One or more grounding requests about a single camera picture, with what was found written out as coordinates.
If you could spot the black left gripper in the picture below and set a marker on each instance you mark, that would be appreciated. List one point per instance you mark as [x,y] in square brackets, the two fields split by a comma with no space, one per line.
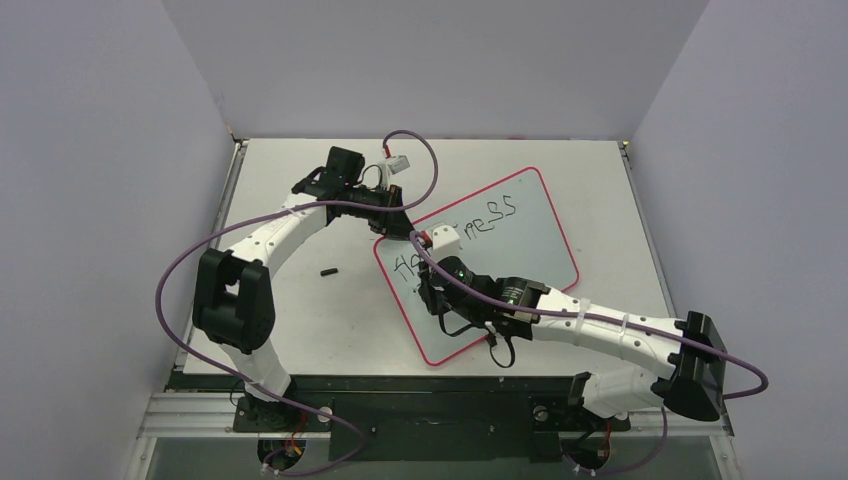
[394,224]

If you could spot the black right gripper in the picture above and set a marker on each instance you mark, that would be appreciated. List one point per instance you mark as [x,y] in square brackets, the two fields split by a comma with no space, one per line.
[431,283]

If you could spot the pink-framed whiteboard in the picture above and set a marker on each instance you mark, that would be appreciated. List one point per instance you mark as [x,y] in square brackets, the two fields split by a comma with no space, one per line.
[508,228]

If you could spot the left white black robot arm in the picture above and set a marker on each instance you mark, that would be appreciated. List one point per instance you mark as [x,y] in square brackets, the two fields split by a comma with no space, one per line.
[233,302]

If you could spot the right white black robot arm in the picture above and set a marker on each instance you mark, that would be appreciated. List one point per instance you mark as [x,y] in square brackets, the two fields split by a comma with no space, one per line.
[675,363]

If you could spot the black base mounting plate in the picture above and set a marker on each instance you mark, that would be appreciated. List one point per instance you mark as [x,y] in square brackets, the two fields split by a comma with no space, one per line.
[575,430]

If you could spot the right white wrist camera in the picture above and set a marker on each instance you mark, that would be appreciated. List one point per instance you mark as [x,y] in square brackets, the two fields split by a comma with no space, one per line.
[445,242]

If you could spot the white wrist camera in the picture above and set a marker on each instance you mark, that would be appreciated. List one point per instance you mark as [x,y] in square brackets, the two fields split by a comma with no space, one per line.
[391,166]
[445,242]

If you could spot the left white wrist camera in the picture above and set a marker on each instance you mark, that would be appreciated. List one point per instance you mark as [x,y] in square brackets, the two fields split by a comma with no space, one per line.
[391,166]

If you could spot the aluminium table frame rail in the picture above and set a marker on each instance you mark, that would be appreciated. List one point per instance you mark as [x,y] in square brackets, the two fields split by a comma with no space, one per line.
[212,415]

